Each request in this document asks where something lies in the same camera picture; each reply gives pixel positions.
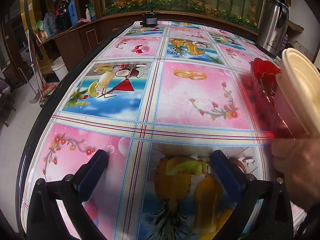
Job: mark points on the white spray bottle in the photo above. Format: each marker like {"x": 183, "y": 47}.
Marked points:
{"x": 88, "y": 15}

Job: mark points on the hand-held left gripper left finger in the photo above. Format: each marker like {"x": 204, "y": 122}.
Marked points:
{"x": 92, "y": 175}

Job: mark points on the broom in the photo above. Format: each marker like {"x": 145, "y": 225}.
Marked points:
{"x": 47, "y": 90}

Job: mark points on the small black device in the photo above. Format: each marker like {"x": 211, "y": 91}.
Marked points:
{"x": 149, "y": 20}

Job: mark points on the dark chair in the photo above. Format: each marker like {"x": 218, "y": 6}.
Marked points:
{"x": 5, "y": 97}

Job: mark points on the beige bowl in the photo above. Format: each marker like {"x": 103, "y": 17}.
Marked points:
{"x": 300, "y": 80}

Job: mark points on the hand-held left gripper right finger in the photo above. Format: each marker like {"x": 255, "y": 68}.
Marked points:
{"x": 227, "y": 177}

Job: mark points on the grey-blue kettle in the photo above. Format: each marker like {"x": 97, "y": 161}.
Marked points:
{"x": 50, "y": 23}

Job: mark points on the red translucent plate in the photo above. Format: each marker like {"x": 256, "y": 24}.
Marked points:
{"x": 262, "y": 92}

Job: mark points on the black pot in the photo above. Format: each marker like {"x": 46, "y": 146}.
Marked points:
{"x": 63, "y": 17}

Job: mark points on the person's right hand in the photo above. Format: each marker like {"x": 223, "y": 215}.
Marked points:
{"x": 300, "y": 175}

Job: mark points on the printed fruit tablecloth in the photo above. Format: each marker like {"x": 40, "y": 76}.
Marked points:
{"x": 175, "y": 92}

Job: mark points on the white bucket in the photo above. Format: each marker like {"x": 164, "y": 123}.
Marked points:
{"x": 60, "y": 68}

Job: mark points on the stainless steel thermos jug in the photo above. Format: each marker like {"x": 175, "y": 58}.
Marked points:
{"x": 272, "y": 25}

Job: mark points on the blue plastic jug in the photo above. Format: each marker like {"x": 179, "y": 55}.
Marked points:
{"x": 73, "y": 12}

